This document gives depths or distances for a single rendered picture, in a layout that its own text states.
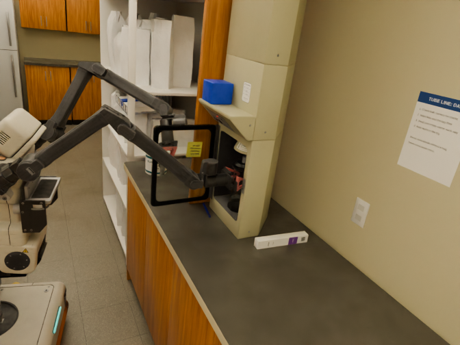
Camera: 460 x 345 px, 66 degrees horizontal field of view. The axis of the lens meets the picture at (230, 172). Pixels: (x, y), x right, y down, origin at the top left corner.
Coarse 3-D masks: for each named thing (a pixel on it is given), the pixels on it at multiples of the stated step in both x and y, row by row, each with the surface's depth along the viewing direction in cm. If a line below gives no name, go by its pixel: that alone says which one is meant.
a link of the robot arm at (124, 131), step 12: (120, 132) 135; (132, 132) 136; (144, 144) 142; (156, 144) 145; (156, 156) 146; (168, 156) 147; (168, 168) 149; (180, 168) 151; (180, 180) 153; (192, 180) 154
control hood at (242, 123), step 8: (208, 104) 152; (216, 104) 153; (216, 112) 147; (224, 112) 140; (232, 112) 142; (240, 112) 144; (216, 120) 165; (232, 120) 136; (240, 120) 138; (248, 120) 139; (232, 128) 147; (240, 128) 139; (248, 128) 141; (240, 136) 147; (248, 136) 142
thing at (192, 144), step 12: (168, 132) 159; (180, 132) 161; (192, 132) 164; (204, 132) 167; (168, 144) 161; (180, 144) 164; (192, 144) 167; (204, 144) 170; (180, 156) 166; (192, 156) 169; (204, 156) 172; (192, 168) 172; (168, 180) 168; (156, 192) 168; (168, 192) 171; (180, 192) 174; (192, 192) 177; (204, 192) 181
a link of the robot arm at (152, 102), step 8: (96, 64) 170; (96, 72) 169; (104, 72) 169; (112, 72) 172; (104, 80) 174; (112, 80) 171; (120, 80) 171; (120, 88) 171; (128, 88) 170; (136, 88) 170; (136, 96) 170; (144, 96) 169; (152, 96) 169; (144, 104) 172; (152, 104) 168; (160, 104) 168; (168, 112) 169
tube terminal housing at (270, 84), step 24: (240, 72) 148; (264, 72) 134; (288, 72) 142; (240, 96) 150; (264, 96) 138; (288, 96) 158; (264, 120) 143; (264, 144) 148; (264, 168) 153; (264, 192) 158; (240, 216) 158; (264, 216) 174
